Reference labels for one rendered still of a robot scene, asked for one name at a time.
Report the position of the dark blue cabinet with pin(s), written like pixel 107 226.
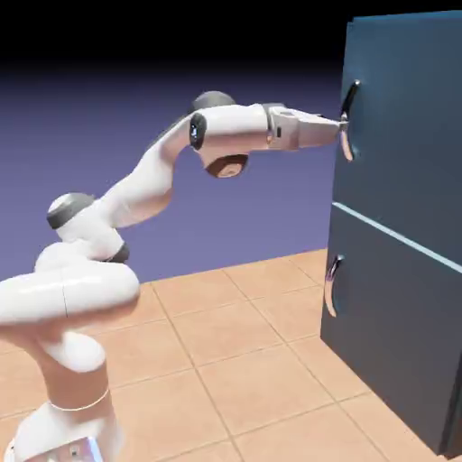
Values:
pixel 397 231

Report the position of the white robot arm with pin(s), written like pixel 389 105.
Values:
pixel 155 173

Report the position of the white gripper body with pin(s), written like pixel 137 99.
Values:
pixel 314 132

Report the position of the dark blue cabinet door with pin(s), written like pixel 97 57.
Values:
pixel 400 144
pixel 389 325

